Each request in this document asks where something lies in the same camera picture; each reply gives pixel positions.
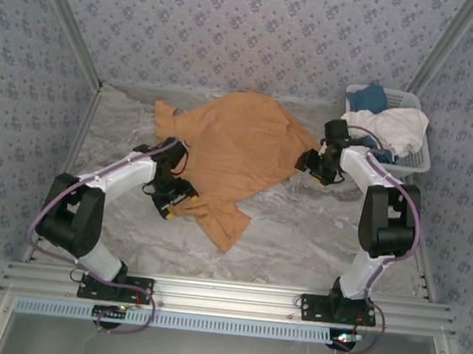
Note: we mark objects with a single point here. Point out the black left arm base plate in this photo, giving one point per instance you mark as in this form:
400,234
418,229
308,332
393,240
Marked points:
93,289

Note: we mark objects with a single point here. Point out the aluminium mounting rail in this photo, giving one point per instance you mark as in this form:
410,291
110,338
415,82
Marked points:
224,296

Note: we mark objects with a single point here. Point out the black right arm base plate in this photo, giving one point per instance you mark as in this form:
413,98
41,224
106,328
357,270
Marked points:
311,309

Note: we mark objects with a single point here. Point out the orange t-shirt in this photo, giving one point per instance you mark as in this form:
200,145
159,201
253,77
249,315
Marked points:
240,143

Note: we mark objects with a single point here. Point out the white t-shirt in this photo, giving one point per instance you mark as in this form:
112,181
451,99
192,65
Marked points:
398,126

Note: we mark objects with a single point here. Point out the aluminium frame post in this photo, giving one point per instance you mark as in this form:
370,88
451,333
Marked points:
445,42
71,20

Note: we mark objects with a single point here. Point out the pale plastic laundry basket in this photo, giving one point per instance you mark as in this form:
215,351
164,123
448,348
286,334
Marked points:
416,162

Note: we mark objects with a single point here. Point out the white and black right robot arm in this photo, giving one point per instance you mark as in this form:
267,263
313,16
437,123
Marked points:
360,164

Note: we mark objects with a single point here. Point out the blue t-shirt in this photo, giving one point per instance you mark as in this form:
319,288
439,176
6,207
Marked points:
369,99

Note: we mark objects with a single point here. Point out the black controller board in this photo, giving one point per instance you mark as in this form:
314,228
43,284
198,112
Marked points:
344,340
108,313

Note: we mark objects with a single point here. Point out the aluminium side rail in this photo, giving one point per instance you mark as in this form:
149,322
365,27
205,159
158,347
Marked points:
83,127

